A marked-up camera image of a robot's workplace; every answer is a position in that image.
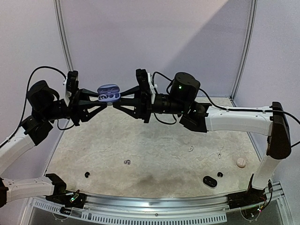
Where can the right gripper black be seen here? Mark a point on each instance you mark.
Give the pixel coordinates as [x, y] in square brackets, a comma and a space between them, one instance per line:
[145, 102]

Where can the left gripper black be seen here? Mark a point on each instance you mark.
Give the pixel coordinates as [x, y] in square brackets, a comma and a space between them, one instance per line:
[77, 111]

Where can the purple chrome earbud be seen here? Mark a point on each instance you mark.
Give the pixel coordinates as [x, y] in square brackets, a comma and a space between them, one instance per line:
[127, 162]
[103, 98]

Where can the purple earbud charging case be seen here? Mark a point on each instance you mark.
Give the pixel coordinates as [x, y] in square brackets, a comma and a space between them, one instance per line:
[112, 90]

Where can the black oval charging case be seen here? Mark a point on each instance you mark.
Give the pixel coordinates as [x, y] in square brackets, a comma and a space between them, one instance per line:
[210, 181]

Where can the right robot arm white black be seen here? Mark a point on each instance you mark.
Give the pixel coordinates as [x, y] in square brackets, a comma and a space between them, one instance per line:
[204, 117]

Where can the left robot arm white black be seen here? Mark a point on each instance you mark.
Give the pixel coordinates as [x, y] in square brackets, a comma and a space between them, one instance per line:
[47, 106]

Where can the pink round charging case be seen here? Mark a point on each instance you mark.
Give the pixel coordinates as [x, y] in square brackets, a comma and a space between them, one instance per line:
[241, 162]

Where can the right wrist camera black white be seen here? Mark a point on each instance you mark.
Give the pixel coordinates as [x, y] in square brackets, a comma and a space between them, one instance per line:
[144, 81]

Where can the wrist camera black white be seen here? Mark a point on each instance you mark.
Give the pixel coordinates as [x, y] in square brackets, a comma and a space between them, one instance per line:
[71, 82]
[144, 81]

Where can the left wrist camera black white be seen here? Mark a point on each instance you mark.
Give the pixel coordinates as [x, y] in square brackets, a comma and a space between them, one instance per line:
[71, 82]

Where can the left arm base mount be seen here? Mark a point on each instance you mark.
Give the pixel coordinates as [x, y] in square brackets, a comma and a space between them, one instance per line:
[69, 199]

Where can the left aluminium corner post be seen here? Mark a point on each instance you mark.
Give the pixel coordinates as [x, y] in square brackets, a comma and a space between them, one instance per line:
[63, 34]

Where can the aluminium corner post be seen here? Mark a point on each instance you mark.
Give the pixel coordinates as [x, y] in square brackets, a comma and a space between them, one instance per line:
[245, 49]
[63, 34]

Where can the right aluminium corner post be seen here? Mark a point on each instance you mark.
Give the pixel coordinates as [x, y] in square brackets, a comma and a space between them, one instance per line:
[245, 49]

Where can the aluminium front rail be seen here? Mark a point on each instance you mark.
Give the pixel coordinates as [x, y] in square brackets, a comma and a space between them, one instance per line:
[113, 210]

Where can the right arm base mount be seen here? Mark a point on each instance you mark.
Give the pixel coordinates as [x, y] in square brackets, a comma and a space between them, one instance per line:
[246, 198]

